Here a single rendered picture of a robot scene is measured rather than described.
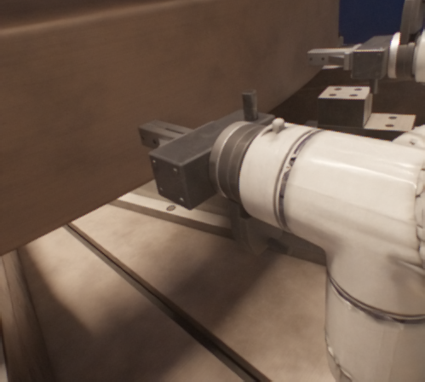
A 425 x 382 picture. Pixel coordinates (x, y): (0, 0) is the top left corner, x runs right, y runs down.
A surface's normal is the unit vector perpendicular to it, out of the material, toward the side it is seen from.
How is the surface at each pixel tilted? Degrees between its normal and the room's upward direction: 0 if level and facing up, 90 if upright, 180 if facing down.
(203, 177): 90
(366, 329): 90
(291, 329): 0
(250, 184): 76
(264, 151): 37
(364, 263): 90
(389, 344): 90
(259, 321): 0
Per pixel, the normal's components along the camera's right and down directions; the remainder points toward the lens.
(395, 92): -0.16, 0.47
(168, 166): -0.71, 0.41
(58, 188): 0.65, 0.26
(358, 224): -0.72, 0.19
